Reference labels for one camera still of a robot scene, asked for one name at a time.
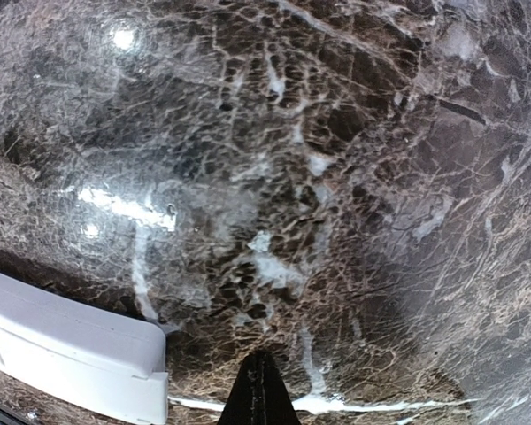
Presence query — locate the white remote control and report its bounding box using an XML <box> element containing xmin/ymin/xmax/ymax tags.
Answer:
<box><xmin>0</xmin><ymin>274</ymin><xmax>168</xmax><ymax>424</ymax></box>

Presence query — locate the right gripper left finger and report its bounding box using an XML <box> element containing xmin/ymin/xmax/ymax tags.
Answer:
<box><xmin>219</xmin><ymin>352</ymin><xmax>264</xmax><ymax>425</ymax></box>

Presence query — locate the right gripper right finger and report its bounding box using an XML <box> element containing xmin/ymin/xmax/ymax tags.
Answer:
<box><xmin>260</xmin><ymin>352</ymin><xmax>299</xmax><ymax>425</ymax></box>

